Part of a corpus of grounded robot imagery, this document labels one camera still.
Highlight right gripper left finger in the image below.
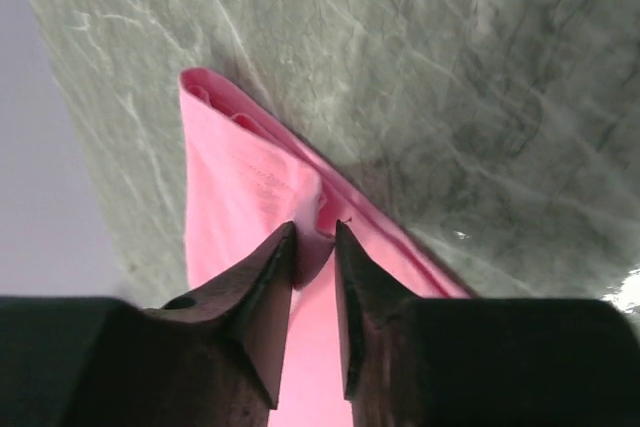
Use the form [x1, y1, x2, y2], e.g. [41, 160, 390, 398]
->
[145, 222, 296, 426]

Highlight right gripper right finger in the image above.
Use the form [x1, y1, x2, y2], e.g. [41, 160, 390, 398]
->
[335, 221, 422, 426]

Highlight pink t shirt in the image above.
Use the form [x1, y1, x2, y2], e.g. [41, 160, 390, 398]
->
[179, 68, 463, 426]

